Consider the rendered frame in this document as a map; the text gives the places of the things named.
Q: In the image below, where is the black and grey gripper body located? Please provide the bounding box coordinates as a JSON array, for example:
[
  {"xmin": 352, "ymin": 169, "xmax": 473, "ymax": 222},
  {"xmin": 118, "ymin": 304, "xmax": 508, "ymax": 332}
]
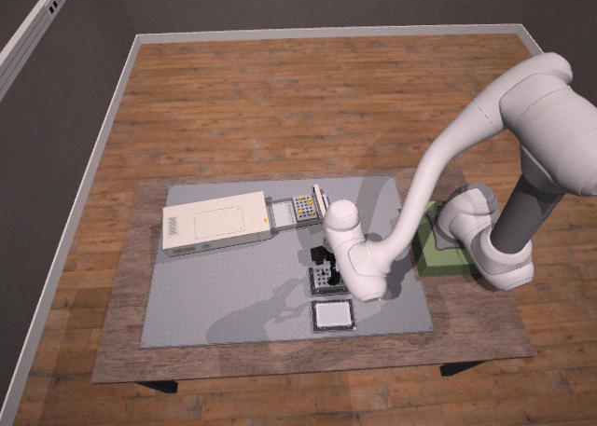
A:
[{"xmin": 325, "ymin": 248, "xmax": 336, "ymax": 264}]

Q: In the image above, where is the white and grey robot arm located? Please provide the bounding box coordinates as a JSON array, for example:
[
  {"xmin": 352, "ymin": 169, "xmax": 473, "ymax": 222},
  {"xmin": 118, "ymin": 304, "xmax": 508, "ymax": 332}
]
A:
[{"xmin": 311, "ymin": 52, "xmax": 597, "ymax": 303}]

